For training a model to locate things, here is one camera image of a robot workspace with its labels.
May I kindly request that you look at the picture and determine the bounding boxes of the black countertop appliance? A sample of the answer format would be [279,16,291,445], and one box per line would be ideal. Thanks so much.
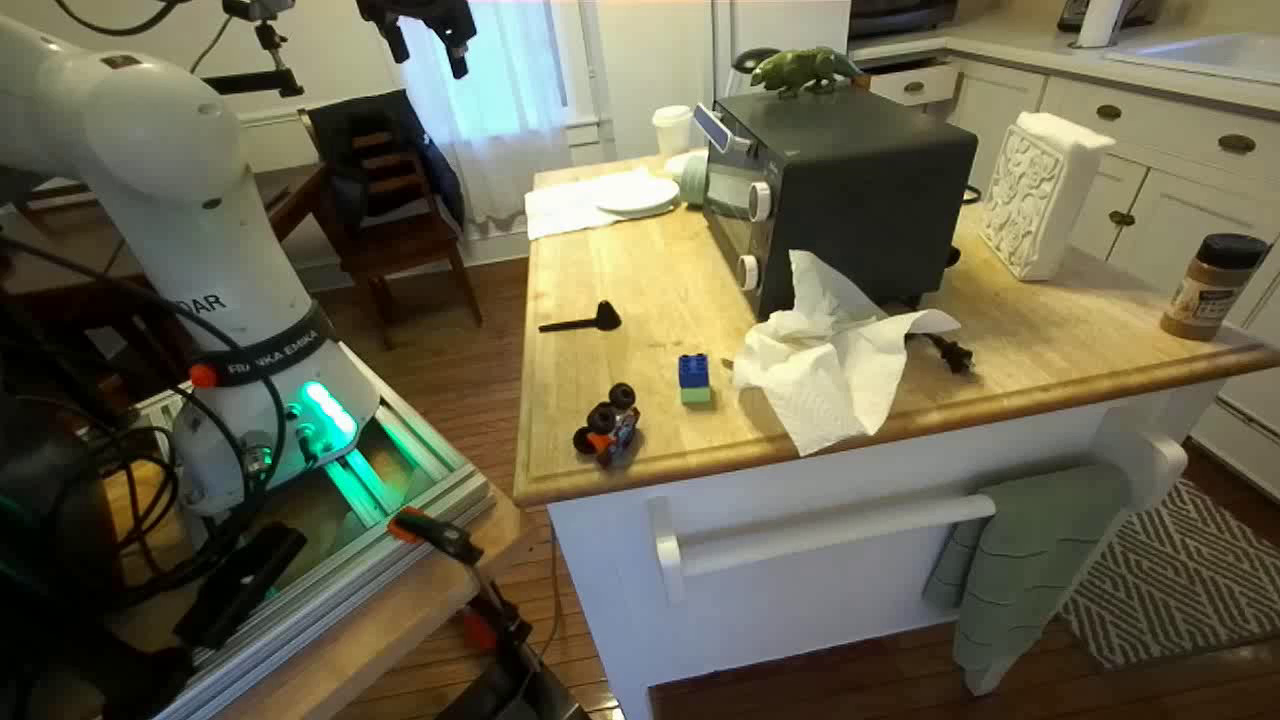
[849,0,965,43]

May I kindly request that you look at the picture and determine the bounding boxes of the dark wooden chair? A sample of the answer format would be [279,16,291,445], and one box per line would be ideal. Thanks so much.
[298,86,486,358]

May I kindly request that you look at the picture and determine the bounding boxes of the black base cable bundle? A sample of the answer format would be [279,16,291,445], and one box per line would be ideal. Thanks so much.
[0,236,291,600]

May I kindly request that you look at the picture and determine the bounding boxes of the flat black box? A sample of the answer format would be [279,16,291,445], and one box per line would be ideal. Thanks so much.
[169,518,315,658]

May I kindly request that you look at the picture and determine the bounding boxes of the white lidded cup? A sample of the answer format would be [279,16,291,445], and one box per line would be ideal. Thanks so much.
[646,100,698,160]

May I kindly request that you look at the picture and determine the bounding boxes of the grey green hanging towel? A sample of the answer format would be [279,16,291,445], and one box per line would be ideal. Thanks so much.
[919,459,1140,702]

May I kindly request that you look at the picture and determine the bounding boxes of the patterned grey rug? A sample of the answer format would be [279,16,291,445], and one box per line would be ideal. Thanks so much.
[1057,475,1280,675]

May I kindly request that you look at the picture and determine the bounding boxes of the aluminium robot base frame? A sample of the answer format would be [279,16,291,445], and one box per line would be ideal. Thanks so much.
[127,340,501,720]

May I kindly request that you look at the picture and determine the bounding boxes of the blue and green sponge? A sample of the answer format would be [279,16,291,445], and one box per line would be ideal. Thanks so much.
[673,348,720,414]

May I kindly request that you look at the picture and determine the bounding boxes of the open white drawer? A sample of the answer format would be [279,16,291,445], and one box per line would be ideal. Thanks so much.
[863,57,965,112]

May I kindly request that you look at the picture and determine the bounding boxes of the black red blue toy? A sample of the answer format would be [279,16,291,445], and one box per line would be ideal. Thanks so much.
[569,379,646,471]

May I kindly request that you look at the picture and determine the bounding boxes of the white kitchen island base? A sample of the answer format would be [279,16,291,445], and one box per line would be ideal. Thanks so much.
[542,379,1223,720]

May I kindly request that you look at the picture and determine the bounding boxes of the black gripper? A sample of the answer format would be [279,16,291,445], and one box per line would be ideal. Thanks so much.
[356,0,481,80]

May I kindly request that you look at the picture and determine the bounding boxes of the white lower kitchen cabinets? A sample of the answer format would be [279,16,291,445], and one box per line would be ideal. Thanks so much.
[851,32,1280,501]

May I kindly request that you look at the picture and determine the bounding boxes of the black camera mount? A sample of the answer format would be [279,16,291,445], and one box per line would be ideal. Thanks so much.
[196,0,310,100]

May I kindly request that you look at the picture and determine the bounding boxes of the light green tumbler cup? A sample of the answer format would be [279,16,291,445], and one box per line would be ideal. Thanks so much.
[665,143,717,213]

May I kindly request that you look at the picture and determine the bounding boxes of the white towel bar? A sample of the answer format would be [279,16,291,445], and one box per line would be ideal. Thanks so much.
[646,491,999,610]

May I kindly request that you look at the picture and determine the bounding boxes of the black robot wrist cable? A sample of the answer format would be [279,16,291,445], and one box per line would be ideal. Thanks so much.
[50,0,192,40]

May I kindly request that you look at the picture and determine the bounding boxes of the black toaster oven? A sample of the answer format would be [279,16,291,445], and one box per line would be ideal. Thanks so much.
[688,86,984,323]

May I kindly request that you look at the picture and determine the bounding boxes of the white sheer curtain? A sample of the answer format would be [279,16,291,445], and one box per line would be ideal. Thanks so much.
[396,0,580,232]

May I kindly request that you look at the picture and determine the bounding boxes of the white round plate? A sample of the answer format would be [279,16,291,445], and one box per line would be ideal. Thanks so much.
[589,174,688,223]

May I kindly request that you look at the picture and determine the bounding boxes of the brown jar with black lid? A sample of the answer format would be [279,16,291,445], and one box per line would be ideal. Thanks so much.
[1155,229,1276,346]

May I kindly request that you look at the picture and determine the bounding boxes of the white stained cloth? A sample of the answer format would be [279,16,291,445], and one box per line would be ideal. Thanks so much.
[518,174,673,244]

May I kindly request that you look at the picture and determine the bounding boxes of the black orange clamp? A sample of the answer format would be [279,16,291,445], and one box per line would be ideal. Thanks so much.
[384,504,590,720]

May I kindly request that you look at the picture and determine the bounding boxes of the crumpled white paper towel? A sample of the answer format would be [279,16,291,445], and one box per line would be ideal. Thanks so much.
[729,250,965,459]

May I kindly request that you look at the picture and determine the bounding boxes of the white paper towel roll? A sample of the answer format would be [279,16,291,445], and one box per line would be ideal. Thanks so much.
[1073,0,1140,51]

